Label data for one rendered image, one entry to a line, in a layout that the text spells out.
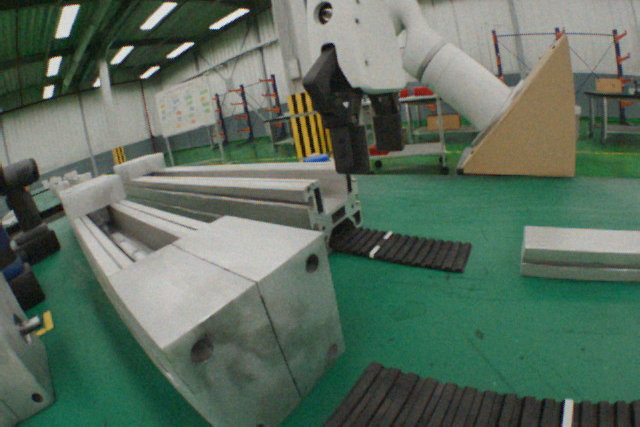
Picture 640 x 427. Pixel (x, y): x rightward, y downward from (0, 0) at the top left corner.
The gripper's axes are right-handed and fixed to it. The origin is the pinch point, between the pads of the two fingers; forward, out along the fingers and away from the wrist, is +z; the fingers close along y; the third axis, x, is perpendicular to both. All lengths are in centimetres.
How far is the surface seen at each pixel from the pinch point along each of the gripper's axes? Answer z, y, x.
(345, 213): 8.0, 1.7, 5.5
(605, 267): 10.0, -1.1, -23.0
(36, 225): 4, -32, 62
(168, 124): -32, 245, 579
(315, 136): 32, 245, 196
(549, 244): 8.0, -1.1, -16.8
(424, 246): 10.7, 1.2, -4.3
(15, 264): 5, -35, 35
